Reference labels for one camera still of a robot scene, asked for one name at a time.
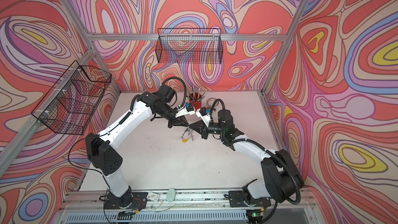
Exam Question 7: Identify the white oval button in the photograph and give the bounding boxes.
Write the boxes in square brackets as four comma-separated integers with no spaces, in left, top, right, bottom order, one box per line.
[166,188,176,203]

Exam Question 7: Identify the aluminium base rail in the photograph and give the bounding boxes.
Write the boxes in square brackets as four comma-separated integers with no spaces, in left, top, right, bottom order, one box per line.
[55,188,323,224]

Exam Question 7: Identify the black wire basket left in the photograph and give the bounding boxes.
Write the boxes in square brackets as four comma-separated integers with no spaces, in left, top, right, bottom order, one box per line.
[31,61,112,135]

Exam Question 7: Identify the tape roll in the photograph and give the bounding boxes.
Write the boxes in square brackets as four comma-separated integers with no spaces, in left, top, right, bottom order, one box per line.
[207,97,216,107]

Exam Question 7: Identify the black wire basket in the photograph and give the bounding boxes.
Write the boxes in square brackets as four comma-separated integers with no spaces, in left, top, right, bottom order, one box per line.
[155,27,223,64]
[31,61,112,135]

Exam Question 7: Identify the silver metal keyring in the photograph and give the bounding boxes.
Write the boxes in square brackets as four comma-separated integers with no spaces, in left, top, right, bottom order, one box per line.
[181,128,194,143]

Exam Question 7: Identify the pencils in cup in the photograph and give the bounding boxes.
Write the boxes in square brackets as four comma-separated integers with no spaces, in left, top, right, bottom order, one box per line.
[186,85,206,103]

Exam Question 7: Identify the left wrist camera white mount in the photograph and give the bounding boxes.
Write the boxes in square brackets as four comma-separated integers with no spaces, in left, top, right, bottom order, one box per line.
[175,103,196,118]

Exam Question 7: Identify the red pencil cup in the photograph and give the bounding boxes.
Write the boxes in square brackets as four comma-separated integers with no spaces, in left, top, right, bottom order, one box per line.
[189,100,202,111]

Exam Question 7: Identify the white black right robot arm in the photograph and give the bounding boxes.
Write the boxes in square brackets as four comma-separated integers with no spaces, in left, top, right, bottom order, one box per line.
[189,99,304,205]

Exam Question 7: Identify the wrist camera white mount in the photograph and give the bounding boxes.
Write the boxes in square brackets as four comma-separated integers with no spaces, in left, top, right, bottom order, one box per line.
[175,103,196,118]
[195,107,212,127]

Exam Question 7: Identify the black wire basket back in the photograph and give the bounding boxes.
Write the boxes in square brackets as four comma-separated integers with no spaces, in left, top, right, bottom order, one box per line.
[155,27,223,64]

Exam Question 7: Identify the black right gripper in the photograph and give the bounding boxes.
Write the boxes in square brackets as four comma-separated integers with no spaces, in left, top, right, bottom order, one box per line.
[190,120,226,140]

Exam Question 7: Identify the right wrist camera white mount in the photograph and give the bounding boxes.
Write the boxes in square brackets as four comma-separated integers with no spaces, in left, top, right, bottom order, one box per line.
[195,107,212,127]

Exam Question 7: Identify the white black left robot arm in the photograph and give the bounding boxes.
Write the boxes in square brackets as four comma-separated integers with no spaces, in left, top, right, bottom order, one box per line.
[85,77,189,209]

